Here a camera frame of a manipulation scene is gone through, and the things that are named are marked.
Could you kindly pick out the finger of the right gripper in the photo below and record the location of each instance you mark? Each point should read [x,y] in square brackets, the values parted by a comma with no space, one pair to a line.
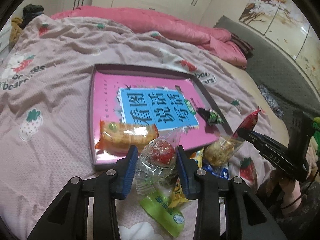
[246,134]

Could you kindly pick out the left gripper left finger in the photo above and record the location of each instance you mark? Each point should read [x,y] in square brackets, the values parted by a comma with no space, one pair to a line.
[125,171]

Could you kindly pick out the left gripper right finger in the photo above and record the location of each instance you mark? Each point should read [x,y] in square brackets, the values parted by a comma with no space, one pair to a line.
[186,171]

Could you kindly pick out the clear bag red candy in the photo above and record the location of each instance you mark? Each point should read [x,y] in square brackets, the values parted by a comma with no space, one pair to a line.
[156,161]

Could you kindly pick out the orange cracker snack pack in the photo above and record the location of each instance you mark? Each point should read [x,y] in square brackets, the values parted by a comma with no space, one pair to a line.
[116,138]

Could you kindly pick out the clear bag brown pastry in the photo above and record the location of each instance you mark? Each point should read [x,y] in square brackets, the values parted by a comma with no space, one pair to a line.
[220,151]

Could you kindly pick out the blue wafer snack packet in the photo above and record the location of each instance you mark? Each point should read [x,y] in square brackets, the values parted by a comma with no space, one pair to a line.
[220,172]

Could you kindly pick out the green milk snack packet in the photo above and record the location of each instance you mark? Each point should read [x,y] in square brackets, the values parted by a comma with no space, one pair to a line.
[156,205]

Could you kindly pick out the dark green candy packet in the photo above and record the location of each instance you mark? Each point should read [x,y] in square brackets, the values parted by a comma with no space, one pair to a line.
[210,116]

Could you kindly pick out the yellow snack packet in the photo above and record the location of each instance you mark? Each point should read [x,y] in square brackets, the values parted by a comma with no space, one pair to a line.
[197,157]

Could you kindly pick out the red cartoon snack bag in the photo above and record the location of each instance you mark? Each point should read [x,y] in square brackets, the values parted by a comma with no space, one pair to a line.
[249,122]

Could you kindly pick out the operator right hand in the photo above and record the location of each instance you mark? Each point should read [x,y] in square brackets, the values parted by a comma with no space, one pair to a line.
[291,189]

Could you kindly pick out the grey headboard cushion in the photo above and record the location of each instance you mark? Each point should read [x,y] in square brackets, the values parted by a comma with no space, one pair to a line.
[267,66]

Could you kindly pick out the pink children's book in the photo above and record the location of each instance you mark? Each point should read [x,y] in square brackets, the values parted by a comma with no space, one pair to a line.
[147,114]

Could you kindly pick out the pink strawberry print bedsheet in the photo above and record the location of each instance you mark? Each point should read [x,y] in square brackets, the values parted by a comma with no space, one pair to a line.
[45,82]

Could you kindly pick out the dark striped pillow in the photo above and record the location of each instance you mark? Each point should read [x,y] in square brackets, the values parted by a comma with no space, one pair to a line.
[245,47]

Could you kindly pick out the pink quilted duvet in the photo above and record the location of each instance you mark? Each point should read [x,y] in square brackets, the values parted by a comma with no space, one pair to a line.
[217,41]

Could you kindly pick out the black clothes pile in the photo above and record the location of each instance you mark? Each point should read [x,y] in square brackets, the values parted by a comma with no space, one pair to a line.
[31,11]

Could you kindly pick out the flower wall painting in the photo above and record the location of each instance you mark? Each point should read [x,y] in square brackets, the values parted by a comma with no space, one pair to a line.
[281,22]

